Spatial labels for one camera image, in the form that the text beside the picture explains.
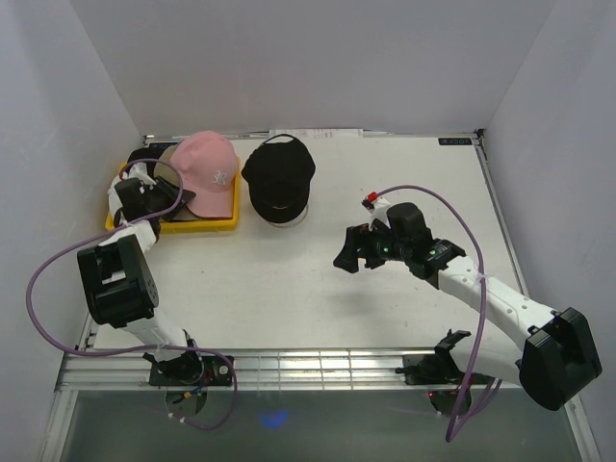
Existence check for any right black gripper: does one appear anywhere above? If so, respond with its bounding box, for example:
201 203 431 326
332 218 410 274

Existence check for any pink baseball cap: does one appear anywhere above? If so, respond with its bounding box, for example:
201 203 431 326
170 131 239 219

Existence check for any black cap gold logo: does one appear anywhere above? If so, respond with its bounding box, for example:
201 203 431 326
242 134 316 224

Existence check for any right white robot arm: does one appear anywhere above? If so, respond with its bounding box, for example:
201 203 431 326
333 199 603 411

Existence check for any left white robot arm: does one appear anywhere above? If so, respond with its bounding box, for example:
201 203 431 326
77 178 204 385

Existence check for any beige baseball cap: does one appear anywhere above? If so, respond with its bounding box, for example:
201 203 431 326
151 143 193 222

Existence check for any plain black cap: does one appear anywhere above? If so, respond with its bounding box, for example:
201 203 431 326
127 146 166 164

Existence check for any yellow plastic tray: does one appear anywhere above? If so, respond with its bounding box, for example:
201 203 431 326
105 152 240 234

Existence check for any white paper label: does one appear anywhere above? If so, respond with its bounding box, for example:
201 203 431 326
269 128 364 140

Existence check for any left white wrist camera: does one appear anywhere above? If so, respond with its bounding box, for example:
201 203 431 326
110 162 156 190

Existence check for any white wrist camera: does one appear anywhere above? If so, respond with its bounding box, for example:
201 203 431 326
362 192 391 231
110 162 156 190

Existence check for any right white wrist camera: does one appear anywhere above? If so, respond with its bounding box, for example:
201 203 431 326
362 192 391 231

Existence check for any gold wire hat stand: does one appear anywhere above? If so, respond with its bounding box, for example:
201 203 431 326
269 205 309 229

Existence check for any aluminium front rail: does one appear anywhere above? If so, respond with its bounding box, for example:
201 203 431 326
56 348 433 392

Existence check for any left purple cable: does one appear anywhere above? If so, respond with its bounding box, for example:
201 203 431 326
25 160 240 431

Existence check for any purple cable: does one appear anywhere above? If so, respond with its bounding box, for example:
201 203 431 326
25 160 240 431
379 184 501 443

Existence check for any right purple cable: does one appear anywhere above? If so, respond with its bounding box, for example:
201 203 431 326
379 184 501 443

